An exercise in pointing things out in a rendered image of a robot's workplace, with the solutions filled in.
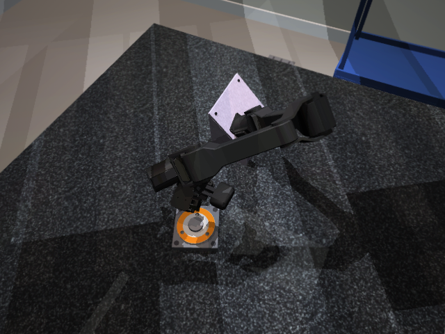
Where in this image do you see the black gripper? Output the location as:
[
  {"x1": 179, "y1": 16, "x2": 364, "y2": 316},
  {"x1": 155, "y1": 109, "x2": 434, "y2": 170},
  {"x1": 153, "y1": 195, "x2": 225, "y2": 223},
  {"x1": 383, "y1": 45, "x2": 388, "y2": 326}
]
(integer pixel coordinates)
[{"x1": 199, "y1": 180, "x2": 235, "y2": 210}]

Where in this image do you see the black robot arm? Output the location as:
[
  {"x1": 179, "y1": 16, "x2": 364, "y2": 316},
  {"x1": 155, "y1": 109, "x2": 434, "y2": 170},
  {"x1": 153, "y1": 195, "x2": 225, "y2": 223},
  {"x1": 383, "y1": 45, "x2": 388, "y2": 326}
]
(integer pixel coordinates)
[{"x1": 145, "y1": 92, "x2": 337, "y2": 213}]

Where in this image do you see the orange round plate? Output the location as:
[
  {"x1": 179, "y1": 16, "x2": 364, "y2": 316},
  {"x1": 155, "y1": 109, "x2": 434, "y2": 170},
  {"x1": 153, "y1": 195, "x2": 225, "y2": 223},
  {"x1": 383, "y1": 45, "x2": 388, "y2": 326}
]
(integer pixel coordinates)
[{"x1": 177, "y1": 208, "x2": 215, "y2": 244}]

